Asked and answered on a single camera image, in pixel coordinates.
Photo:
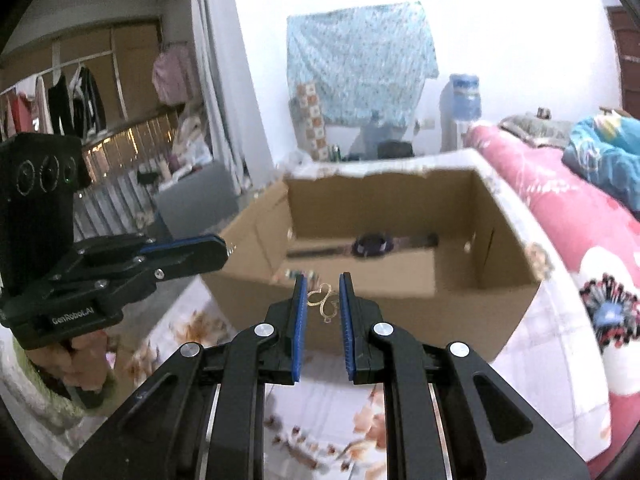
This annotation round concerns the left hand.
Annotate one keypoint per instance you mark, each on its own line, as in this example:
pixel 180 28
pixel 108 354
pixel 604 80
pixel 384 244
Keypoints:
pixel 77 370

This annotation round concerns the brown wooden door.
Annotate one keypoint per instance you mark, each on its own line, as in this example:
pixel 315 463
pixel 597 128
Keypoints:
pixel 627 39

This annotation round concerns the blue water bottle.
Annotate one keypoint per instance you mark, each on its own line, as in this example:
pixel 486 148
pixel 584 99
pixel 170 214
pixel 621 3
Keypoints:
pixel 466 101

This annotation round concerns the black rice cooker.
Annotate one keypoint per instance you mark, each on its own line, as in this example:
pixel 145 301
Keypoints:
pixel 393 149

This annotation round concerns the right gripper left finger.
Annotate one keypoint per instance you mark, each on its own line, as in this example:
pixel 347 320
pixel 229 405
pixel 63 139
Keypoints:
pixel 199 415

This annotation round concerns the white curtain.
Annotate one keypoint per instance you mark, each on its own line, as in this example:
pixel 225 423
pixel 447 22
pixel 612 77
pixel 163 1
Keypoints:
pixel 235 126

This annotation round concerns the pink floral quilt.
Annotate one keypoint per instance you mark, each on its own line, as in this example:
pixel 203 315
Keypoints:
pixel 598 241

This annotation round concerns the blue patterned blanket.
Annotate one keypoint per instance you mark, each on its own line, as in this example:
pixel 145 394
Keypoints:
pixel 604 150

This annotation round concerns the gold butterfly charm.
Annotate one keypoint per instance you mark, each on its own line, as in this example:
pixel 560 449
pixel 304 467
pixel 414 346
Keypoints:
pixel 325 300

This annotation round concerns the white plastic bag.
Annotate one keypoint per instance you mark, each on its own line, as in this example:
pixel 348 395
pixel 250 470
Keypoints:
pixel 292 162

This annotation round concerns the white water dispenser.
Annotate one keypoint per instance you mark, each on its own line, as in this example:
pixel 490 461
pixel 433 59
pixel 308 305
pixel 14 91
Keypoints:
pixel 454 132

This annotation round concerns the black smart watch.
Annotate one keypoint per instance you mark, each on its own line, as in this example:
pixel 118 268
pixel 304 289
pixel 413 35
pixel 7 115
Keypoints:
pixel 374 245

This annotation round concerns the pink hanging garment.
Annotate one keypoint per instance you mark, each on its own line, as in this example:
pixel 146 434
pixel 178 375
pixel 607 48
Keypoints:
pixel 171 75

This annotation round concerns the green can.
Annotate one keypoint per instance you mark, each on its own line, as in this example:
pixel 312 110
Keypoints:
pixel 336 153

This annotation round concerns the grey box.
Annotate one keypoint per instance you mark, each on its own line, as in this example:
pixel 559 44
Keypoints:
pixel 198 202

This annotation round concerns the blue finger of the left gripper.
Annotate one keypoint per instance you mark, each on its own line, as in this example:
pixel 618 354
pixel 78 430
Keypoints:
pixel 187 257

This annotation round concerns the blue floral wall cloth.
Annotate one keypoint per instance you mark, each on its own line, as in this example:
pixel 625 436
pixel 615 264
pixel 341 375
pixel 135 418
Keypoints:
pixel 367 63

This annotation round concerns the brown cardboard box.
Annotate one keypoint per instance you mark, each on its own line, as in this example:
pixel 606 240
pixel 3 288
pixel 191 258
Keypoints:
pixel 475 286

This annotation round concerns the black hanging jacket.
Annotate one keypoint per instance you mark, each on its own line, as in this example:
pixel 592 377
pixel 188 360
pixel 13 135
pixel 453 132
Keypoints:
pixel 76 107

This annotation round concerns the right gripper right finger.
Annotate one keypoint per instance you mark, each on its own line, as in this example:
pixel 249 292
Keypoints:
pixel 448 414

